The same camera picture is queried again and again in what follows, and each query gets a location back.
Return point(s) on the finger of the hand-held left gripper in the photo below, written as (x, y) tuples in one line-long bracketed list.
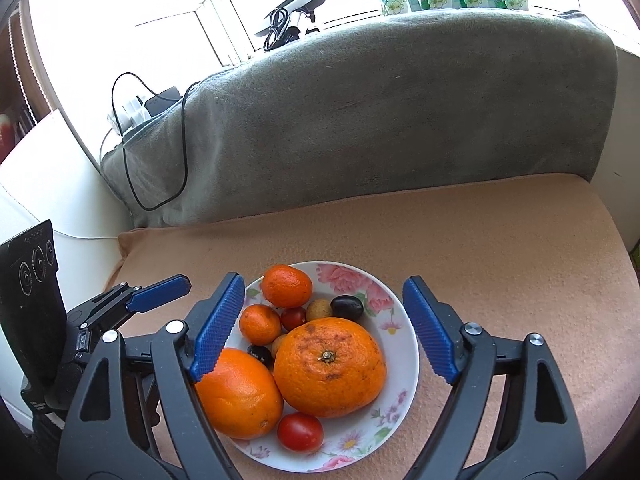
[(155, 294)]

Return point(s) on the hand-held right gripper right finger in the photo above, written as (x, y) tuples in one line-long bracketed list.
[(430, 330)]

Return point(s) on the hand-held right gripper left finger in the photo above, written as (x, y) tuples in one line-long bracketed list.
[(217, 327)]

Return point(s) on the smaller small mandarin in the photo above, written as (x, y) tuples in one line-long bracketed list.
[(260, 324)]

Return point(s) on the floral white plate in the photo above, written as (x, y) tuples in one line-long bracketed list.
[(397, 360)]

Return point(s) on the dark purple grape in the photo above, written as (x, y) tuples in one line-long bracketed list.
[(261, 354), (346, 307)]

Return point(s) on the smooth large orange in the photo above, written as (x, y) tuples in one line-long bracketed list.
[(239, 395)]

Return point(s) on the red cherry tomato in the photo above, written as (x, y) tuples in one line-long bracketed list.
[(300, 431), (293, 318)]

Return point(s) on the larger small mandarin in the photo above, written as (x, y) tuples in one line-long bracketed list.
[(286, 286)]

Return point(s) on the speckled large orange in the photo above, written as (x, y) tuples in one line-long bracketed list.
[(330, 367)]

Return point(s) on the beige blanket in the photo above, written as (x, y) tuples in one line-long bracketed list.
[(500, 240)]

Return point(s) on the white board panel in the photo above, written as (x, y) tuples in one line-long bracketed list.
[(50, 170)]

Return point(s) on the white power strip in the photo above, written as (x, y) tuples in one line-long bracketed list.
[(127, 117)]

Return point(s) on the black power adapter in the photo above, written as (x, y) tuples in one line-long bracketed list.
[(162, 101)]

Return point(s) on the grey blanket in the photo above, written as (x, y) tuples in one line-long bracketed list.
[(375, 120)]

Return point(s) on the dark wooden cabinet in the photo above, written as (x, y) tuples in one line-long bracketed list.
[(15, 85)]

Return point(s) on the white window frame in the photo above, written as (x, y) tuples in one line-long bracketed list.
[(215, 25)]

